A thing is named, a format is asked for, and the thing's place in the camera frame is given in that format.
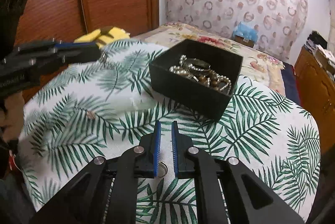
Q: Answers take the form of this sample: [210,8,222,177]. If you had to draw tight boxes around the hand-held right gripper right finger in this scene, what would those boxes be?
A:
[171,120,306,224]

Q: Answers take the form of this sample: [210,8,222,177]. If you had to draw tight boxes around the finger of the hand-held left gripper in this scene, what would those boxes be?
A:
[16,40,101,56]
[29,51,102,73]

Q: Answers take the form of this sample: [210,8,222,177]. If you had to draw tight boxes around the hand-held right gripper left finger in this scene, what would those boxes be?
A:
[29,120,162,224]

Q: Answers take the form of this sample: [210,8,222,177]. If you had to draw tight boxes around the silver ring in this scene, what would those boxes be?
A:
[158,161,169,177]

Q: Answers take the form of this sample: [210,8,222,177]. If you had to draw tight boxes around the black box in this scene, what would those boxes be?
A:
[149,39,244,121]

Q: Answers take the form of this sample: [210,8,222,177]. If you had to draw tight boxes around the brown wooden bead bracelet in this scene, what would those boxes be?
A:
[193,74,218,89]

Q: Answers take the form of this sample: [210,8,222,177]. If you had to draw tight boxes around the pearl necklace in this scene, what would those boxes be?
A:
[169,55,232,95]

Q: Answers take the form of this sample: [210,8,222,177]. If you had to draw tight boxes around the silver bangle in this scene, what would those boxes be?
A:
[183,57,211,73]

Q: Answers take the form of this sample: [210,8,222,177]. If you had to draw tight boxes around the yellow plush toy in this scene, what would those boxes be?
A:
[74,27,130,47]

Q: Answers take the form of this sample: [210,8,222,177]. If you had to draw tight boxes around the leaf print tablecloth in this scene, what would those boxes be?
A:
[19,40,321,224]

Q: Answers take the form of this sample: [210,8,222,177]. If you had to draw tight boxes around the floral bedspread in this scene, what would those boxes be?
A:
[131,23,286,96]

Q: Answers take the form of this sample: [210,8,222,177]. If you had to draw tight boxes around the small brown box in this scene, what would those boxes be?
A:
[234,36,255,48]

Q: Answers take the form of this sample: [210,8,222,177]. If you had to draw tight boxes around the blue plastic bag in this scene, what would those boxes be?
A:
[233,21,259,40]

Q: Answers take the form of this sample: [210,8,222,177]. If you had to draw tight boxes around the wooden cabinet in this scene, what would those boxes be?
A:
[294,46,335,151]

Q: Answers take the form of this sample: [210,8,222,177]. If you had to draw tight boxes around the cardboard box with papers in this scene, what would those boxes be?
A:
[314,44,335,73]

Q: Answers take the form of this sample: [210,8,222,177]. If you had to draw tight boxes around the stack of dark clothes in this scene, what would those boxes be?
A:
[305,31,328,50]

